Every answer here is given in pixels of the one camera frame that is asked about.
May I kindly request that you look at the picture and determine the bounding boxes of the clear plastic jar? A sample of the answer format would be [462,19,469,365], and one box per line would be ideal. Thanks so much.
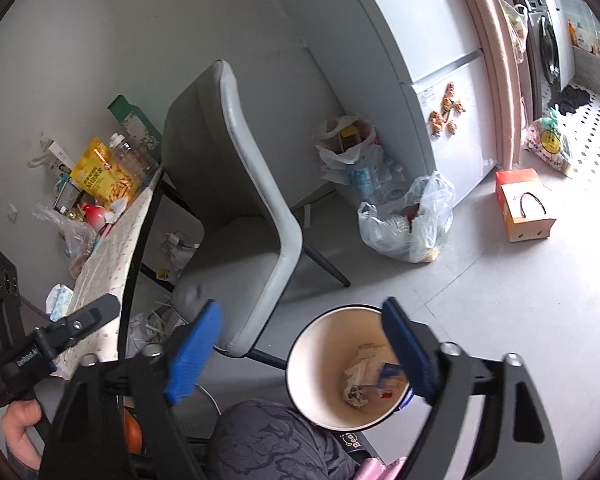
[109,132,158,183]

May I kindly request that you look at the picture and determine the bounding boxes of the cream trash bin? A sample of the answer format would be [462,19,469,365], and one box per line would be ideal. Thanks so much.
[285,305,412,432]

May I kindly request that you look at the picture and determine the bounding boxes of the white refrigerator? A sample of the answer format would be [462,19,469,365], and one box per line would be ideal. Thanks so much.
[275,0,498,208]

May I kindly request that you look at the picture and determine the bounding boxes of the orange cardboard box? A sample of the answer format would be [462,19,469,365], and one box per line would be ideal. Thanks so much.
[495,168,557,243]

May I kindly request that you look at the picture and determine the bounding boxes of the person's leg in grey pants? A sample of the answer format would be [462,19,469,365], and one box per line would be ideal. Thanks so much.
[205,399,376,480]

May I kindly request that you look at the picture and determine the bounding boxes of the yellow snack bag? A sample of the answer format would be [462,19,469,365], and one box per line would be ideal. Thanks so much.
[70,137,143,211]

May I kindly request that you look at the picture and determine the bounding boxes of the yellow smiley face bag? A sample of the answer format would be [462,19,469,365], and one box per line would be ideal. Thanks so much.
[522,107,573,178]

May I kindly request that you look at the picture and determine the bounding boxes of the person's left hand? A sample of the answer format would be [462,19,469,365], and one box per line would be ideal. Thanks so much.
[1,397,56,472]

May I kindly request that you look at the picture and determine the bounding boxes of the grey upholstered chair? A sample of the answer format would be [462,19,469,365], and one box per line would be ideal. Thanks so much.
[161,59,352,371]

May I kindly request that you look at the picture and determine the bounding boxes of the red and white packet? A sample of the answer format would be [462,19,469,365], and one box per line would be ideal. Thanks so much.
[377,362,410,399]

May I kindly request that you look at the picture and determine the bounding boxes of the grey washing machine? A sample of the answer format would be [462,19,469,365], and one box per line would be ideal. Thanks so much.
[510,0,578,111]

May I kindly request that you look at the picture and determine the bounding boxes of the black wire basket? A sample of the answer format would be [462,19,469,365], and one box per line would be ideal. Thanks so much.
[52,175,88,216]

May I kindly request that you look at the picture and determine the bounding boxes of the floral patterned tablecloth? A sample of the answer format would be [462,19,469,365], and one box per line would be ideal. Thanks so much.
[55,180,163,378]

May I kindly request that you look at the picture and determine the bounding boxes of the crumpled white tissue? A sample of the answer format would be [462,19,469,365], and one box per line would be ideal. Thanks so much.
[102,197,129,223]

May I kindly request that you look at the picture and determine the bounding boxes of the white power strip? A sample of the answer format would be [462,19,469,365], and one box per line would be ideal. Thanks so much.
[160,230,201,262]

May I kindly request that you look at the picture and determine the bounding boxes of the blue tissue box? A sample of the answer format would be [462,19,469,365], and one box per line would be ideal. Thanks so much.
[45,284,76,322]

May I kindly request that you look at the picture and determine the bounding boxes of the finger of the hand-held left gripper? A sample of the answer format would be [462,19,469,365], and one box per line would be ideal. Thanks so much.
[35,294,121,362]

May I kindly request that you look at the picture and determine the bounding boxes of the brown figure fridge magnets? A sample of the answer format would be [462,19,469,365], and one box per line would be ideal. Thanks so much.
[428,82,468,136]

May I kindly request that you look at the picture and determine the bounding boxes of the pack of water bottles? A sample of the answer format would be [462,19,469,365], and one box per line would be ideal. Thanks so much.
[322,152,406,202]

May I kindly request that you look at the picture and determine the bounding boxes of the white paper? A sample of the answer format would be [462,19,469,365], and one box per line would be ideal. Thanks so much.
[342,360,377,408]

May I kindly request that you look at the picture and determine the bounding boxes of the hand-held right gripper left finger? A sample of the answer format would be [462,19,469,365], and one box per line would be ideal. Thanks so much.
[39,300,224,480]

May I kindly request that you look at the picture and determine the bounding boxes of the black cloth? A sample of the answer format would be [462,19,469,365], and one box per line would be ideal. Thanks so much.
[545,85,593,116]

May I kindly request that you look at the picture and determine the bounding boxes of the black table frame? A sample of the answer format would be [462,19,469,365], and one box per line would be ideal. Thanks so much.
[117,170,191,361]

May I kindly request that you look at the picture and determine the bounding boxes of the tall green box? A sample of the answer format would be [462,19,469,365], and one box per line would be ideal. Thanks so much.
[107,95,163,148]

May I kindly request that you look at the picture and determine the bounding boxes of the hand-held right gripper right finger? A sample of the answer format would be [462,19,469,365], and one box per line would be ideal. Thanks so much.
[381,296,563,480]

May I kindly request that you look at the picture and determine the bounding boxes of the tall white box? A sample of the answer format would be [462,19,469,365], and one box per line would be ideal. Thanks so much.
[47,140,76,173]

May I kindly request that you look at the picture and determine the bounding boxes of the red and white vase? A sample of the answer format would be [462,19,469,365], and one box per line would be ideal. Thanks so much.
[80,202,107,229]

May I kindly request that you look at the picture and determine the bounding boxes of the pink cloth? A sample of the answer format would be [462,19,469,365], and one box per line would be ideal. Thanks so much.
[355,455,411,480]

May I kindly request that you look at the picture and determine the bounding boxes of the clear plastic bag with food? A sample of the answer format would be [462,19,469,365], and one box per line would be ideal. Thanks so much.
[32,205,98,278]

